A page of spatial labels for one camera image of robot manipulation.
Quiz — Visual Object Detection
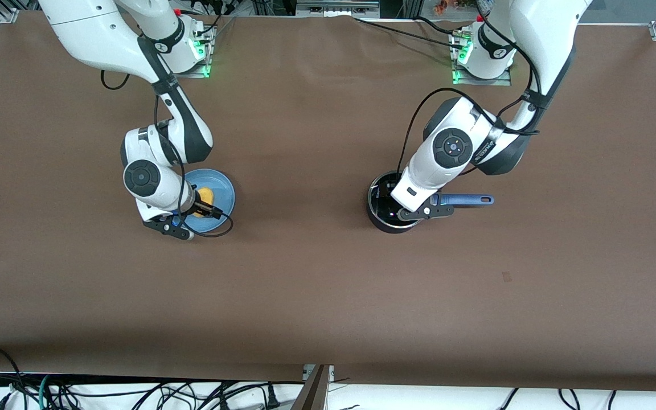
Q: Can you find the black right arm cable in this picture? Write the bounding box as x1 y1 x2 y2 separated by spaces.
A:
100 34 235 239

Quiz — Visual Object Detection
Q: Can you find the grey background device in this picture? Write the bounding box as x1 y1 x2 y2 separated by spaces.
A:
297 0 380 17

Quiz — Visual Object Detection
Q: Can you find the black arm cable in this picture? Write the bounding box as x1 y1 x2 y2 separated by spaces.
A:
397 0 543 174
100 34 235 239

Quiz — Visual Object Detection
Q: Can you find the brown table leg post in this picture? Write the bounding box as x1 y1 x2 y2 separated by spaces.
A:
291 366 330 410

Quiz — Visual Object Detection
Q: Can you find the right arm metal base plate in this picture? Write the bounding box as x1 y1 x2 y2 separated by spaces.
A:
151 26 213 79

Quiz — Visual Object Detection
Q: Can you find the brown table cover mat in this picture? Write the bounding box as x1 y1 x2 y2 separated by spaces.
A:
0 10 656 393

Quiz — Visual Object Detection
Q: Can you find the long black table cable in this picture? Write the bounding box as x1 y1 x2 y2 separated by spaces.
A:
354 17 465 51

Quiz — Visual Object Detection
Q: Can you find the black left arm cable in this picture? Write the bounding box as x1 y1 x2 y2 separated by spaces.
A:
397 0 543 174

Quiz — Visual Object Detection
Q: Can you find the silver metal bracket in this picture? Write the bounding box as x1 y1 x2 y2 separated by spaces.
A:
303 364 335 381

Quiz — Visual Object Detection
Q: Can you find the short black table cable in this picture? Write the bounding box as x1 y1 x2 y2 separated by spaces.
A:
415 16 465 36

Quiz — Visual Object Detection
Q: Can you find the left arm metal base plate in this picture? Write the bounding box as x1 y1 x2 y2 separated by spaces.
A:
450 28 513 86

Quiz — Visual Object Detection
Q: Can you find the black pot with blue handle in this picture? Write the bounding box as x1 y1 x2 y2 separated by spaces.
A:
367 170 495 234

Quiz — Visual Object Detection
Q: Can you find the round blue plate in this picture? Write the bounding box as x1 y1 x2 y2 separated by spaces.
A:
180 169 236 233

